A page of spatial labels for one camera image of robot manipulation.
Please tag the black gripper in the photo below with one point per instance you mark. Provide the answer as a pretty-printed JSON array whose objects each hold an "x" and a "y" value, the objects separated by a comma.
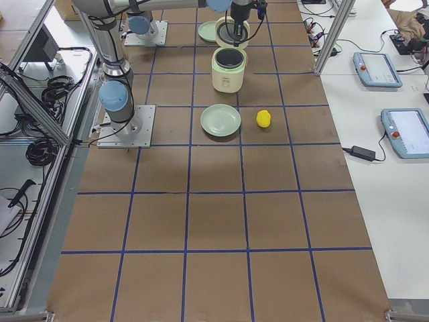
[{"x": 238, "y": 13}]

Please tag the white rice cooker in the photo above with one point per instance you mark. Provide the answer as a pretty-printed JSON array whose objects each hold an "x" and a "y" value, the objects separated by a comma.
[{"x": 228, "y": 62}]

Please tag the green plate left side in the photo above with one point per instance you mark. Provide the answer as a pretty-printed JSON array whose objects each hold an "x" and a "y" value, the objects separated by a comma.
[{"x": 207, "y": 32}]

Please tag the green plate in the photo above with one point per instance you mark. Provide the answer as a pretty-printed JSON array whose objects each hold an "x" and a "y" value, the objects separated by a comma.
[
  {"x": 207, "y": 32},
  {"x": 220, "y": 120}
]

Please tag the green plate right side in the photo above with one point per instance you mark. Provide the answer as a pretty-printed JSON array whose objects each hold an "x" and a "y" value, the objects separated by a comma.
[{"x": 220, "y": 120}]

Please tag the yellow toy potato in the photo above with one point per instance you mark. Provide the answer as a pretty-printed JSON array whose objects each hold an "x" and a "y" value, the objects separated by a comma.
[{"x": 263, "y": 118}]

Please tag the blue teach pendant far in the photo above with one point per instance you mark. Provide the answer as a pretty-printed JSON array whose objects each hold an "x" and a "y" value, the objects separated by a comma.
[{"x": 376, "y": 70}]

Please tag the blue teach pendant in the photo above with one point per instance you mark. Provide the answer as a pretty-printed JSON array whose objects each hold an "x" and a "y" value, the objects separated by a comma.
[
  {"x": 376, "y": 70},
  {"x": 407, "y": 131}
]

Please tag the black power adapter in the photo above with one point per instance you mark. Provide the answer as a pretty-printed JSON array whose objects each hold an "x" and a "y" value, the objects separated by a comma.
[{"x": 362, "y": 153}]

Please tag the blue teach pendant near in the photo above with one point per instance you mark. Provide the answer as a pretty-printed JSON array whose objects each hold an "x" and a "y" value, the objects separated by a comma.
[{"x": 407, "y": 131}]

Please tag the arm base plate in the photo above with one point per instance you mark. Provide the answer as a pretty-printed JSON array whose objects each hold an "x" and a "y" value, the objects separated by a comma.
[
  {"x": 133, "y": 40},
  {"x": 137, "y": 133}
]

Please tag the aluminium frame post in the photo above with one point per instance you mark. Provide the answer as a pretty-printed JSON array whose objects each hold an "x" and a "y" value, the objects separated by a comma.
[{"x": 333, "y": 34}]

